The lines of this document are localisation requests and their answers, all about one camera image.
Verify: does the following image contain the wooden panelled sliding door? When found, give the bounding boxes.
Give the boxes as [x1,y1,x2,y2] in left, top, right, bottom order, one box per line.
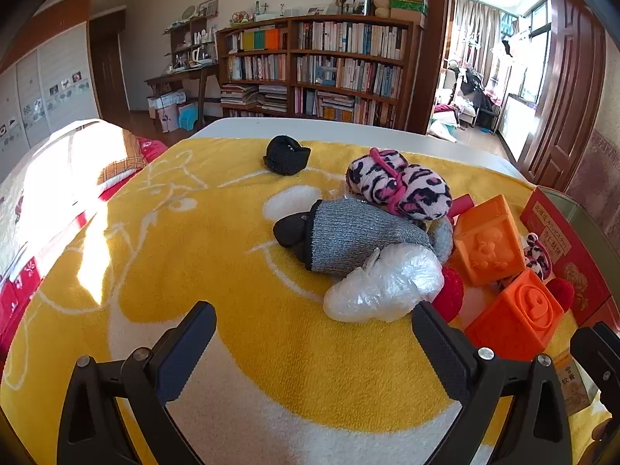
[516,0,608,192]

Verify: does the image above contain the clear plastic bag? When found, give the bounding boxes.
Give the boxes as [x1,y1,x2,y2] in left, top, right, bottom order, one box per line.
[324,245,445,324]

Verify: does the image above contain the pink leopard plush earmuffs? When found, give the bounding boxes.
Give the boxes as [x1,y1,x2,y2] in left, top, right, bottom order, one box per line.
[346,148,453,220]

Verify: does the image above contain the orange plaid pillow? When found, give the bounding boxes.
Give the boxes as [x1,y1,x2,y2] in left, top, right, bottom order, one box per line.
[97,128,147,187]

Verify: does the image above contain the teal plastic stool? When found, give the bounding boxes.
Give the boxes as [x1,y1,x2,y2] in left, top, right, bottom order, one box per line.
[177,102,200,130]

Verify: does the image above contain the beige balcony drapes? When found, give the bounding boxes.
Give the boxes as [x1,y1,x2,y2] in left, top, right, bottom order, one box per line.
[453,0,502,71]

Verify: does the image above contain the orange cube with bear relief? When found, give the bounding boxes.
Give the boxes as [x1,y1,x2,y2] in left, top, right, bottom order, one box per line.
[453,194,526,288]

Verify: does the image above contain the small leopard plush scrunchie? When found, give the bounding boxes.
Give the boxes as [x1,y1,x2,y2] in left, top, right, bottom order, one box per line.
[524,231,554,282]

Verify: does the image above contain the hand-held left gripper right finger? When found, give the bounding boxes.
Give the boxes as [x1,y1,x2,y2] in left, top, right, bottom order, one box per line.
[412,301,575,465]

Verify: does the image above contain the wooden door frame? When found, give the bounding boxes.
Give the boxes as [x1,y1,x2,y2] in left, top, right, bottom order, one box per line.
[411,0,452,135]

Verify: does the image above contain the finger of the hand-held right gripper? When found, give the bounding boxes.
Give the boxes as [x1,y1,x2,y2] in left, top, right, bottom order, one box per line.
[570,328,620,405]
[595,322,620,364]

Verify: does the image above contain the red tin box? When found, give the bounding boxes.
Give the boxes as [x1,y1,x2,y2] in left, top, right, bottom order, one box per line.
[520,185,620,422]

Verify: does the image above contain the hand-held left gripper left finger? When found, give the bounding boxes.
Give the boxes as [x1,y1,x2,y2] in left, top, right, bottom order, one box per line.
[58,301,217,465]

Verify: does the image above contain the pink storage bin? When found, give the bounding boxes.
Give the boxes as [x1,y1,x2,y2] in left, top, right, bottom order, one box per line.
[159,104,184,133]

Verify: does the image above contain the bed with patterned bedding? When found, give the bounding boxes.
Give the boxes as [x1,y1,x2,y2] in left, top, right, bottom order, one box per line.
[0,119,169,364]

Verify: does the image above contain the dark wooden door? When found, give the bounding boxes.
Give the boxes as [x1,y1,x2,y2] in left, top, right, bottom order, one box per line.
[88,14,131,119]

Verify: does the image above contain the white bag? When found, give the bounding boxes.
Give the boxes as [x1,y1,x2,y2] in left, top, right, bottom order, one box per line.
[427,115,460,142]

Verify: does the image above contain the curved wooden bookshelf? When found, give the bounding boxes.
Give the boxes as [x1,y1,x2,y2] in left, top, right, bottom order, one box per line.
[214,14,423,129]

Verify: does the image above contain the yellow printed blanket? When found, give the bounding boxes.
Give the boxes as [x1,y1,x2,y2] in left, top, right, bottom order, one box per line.
[0,136,611,465]

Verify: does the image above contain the beige labelled package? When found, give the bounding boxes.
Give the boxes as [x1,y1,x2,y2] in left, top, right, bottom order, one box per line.
[553,355,605,417]

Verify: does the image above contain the red patterned cushion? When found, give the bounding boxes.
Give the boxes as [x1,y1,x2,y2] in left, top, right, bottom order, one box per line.
[138,136,168,165]

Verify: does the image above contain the red fuzzy ball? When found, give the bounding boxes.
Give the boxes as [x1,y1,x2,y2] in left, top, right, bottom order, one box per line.
[430,267,465,324]

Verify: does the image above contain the black knit ball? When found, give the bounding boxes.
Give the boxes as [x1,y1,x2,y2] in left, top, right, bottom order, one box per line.
[263,134,312,176]

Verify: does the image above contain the rows of books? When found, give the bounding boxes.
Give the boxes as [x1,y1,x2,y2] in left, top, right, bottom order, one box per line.
[225,22,410,127]

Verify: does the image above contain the pink foam tube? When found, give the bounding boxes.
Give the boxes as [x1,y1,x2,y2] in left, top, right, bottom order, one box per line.
[448,194,478,219]

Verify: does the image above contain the wooden desk with hutch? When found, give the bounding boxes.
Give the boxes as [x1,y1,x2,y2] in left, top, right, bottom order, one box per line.
[144,14,222,129]

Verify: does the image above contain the white basket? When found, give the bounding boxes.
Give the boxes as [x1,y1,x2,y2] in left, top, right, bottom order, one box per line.
[146,91,187,118]

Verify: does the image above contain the grey fuzzy sock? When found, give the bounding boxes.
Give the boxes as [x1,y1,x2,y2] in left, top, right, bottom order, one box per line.
[426,217,455,265]

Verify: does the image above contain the white sliding wardrobe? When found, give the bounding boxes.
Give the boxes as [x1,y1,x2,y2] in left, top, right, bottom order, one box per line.
[0,23,100,165]

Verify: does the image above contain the green gift box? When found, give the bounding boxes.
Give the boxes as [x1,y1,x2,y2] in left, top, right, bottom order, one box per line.
[389,0,430,16]

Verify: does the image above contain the orange cube with ring relief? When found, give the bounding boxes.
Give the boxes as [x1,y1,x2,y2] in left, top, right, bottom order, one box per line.
[465,269,565,362]

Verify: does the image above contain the patterned purple curtain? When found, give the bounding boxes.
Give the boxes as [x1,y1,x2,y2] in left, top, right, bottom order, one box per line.
[564,126,620,226]

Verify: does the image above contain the chair with piled clothes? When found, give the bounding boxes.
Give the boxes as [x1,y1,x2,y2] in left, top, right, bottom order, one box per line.
[448,58,507,129]

